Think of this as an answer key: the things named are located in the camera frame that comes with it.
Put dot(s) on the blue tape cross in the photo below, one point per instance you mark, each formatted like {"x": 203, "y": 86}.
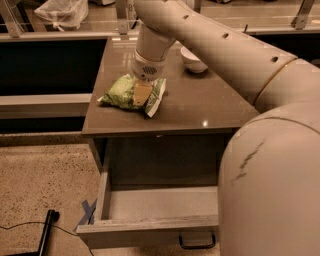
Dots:
{"x": 88, "y": 216}

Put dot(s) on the white ceramic bowl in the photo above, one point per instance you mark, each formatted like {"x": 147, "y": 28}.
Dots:
{"x": 192, "y": 62}

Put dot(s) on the grey cabinet with glossy top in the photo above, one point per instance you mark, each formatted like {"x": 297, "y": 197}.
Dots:
{"x": 196, "y": 116}

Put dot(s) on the white plastic bag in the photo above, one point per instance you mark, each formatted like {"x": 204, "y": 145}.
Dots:
{"x": 63, "y": 14}

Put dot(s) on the black stand on floor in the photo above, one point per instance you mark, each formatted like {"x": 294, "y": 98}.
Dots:
{"x": 51, "y": 218}

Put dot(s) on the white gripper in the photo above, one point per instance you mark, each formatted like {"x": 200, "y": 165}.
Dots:
{"x": 145, "y": 70}

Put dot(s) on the open grey top drawer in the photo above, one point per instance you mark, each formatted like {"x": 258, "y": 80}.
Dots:
{"x": 152, "y": 209}

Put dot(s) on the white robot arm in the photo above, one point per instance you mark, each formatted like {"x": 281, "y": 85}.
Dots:
{"x": 269, "y": 177}

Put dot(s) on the metal railing post left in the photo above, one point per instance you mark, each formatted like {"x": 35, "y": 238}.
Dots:
{"x": 12, "y": 25}

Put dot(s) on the black drawer handle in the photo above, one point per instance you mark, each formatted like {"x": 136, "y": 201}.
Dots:
{"x": 197, "y": 243}

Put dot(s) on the metal railing post right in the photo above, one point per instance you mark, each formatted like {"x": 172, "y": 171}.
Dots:
{"x": 300, "y": 20}

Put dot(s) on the green jalapeno chip bag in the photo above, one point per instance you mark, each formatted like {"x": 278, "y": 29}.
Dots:
{"x": 121, "y": 95}

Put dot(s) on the metal railing post centre-left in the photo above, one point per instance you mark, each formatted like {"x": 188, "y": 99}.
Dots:
{"x": 121, "y": 13}

